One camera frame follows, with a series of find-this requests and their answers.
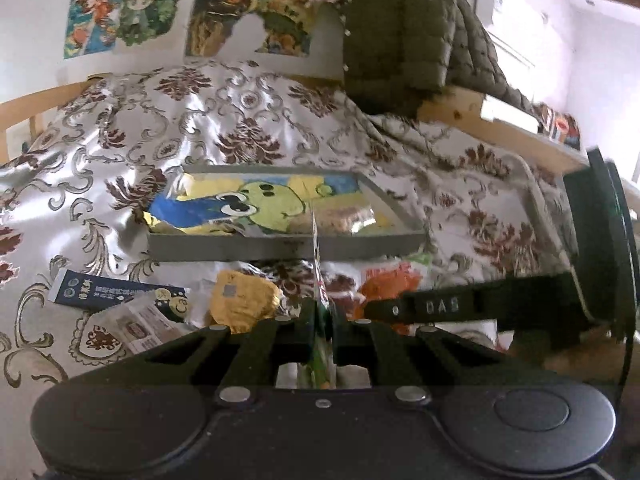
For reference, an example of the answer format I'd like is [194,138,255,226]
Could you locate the green white snack packet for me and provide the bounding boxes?
[298,212,337,390]

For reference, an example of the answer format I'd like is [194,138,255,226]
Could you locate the yellow gold snack packet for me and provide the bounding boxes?
[209,270,282,334]

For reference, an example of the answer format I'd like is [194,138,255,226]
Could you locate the white labelled snack packet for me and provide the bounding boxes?
[96,292,193,354]

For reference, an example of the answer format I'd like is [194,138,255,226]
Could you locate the wooden bed frame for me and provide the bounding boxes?
[1,74,588,174]

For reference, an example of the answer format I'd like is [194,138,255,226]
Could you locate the olive quilted jacket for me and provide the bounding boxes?
[341,0,533,117]

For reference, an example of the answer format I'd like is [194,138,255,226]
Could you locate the dark swirl torn poster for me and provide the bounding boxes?
[184,0,316,58]

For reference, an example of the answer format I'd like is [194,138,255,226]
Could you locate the floral satin bedspread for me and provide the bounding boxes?
[0,58,586,480]

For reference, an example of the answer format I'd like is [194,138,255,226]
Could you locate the anime girl boy poster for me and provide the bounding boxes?
[63,0,180,60]

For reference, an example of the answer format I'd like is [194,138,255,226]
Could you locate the orange snack packet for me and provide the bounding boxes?
[352,260,428,320]

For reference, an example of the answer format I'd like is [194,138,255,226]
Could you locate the books on shelf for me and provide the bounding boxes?
[534,103,582,151]

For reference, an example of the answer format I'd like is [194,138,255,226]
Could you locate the grey cartoon tray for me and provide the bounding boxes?
[143,166,425,262]

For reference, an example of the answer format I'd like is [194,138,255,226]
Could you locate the clear noodle snack bag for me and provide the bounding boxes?
[286,206,376,235]

